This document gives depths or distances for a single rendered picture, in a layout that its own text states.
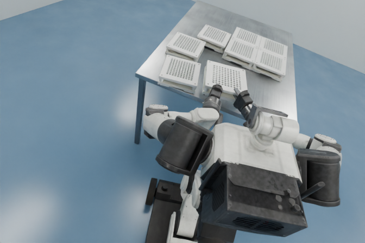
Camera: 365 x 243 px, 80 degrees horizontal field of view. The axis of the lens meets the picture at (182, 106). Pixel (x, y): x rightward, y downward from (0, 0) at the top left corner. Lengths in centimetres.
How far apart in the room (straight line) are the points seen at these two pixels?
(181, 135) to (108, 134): 162
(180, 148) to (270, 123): 25
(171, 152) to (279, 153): 32
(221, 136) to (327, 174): 32
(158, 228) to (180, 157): 112
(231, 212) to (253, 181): 10
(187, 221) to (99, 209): 71
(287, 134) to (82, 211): 160
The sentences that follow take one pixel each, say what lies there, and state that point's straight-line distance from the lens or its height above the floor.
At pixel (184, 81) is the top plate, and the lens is 135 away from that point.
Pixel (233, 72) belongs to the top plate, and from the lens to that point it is 136.
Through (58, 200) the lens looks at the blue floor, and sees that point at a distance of 197.
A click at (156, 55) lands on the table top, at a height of 87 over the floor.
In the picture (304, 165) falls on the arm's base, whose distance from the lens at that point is 76.
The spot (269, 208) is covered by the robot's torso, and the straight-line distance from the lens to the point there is 61.
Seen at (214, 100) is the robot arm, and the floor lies 109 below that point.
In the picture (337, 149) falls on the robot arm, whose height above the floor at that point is 123.
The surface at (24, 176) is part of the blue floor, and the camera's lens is 213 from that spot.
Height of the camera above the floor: 181
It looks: 46 degrees down
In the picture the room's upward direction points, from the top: 17 degrees clockwise
